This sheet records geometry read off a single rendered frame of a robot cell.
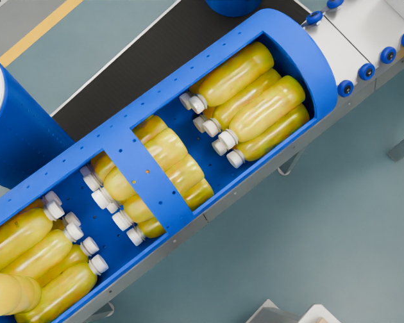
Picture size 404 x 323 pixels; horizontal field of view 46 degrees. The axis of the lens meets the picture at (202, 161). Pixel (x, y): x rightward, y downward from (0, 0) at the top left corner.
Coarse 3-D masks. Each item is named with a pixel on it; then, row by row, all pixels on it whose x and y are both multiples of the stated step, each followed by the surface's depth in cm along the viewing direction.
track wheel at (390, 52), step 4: (384, 48) 123; (388, 48) 123; (392, 48) 123; (384, 52) 123; (388, 52) 123; (392, 52) 123; (380, 56) 124; (384, 56) 123; (388, 56) 123; (392, 56) 124; (384, 60) 123; (388, 60) 124; (392, 60) 125
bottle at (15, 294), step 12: (0, 276) 80; (12, 276) 83; (24, 276) 91; (0, 288) 77; (12, 288) 80; (24, 288) 85; (36, 288) 91; (0, 300) 77; (12, 300) 80; (24, 300) 85; (36, 300) 91; (0, 312) 79; (12, 312) 83; (24, 312) 90
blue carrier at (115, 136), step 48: (240, 48) 98; (288, 48) 95; (144, 96) 99; (336, 96) 102; (96, 144) 93; (192, 144) 119; (288, 144) 105; (144, 192) 90; (96, 240) 114; (96, 288) 96
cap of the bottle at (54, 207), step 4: (52, 200) 100; (48, 204) 99; (52, 204) 99; (56, 204) 99; (48, 208) 99; (52, 208) 98; (56, 208) 98; (60, 208) 100; (52, 212) 98; (56, 212) 99; (60, 212) 99; (56, 216) 99; (60, 216) 100
